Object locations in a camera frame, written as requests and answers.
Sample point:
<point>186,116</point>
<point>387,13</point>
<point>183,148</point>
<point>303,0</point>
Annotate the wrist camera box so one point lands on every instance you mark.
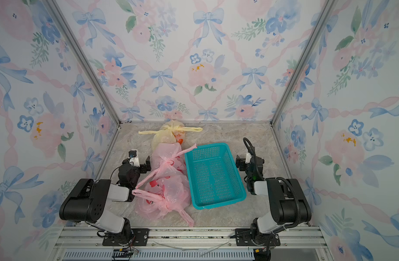
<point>134,158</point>
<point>248,158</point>

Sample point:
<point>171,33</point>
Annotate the teal plastic mesh basket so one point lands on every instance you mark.
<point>213,177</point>

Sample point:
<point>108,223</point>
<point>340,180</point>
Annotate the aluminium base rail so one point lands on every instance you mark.
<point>302,243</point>

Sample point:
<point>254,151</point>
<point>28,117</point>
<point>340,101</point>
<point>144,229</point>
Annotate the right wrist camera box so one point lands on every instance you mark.
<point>248,158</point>

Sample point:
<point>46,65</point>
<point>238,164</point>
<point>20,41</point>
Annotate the pink printed plastic bag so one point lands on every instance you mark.
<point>163,196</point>

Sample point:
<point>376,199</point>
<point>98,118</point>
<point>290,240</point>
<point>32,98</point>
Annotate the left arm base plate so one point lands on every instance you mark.
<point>133,237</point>

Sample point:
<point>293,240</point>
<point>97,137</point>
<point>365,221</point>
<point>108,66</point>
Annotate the middle pink plastic bag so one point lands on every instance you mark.
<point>167,160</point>

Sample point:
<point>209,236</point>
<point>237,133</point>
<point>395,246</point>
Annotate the right aluminium corner post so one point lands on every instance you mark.
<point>305,56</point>

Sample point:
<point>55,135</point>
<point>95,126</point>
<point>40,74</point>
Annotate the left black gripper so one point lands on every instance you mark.
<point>143,167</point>

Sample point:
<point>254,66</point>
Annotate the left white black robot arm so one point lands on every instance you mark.
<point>87,201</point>

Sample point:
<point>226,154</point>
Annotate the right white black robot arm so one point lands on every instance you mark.
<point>288,206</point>

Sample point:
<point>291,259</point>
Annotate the aluminium corner post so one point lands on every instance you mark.
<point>66,30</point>
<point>305,56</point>

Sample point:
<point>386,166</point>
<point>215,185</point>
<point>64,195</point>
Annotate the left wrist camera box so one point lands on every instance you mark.
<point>134,158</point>

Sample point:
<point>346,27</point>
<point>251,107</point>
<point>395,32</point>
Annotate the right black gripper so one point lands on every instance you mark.
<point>242,161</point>

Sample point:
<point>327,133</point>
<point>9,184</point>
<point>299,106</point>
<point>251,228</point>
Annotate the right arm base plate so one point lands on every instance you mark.
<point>246,237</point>

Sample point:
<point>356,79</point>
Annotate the yellow knotted plastic bag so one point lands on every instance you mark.
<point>170,133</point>

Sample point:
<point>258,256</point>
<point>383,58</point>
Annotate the left aluminium corner post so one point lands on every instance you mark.
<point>66,30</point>

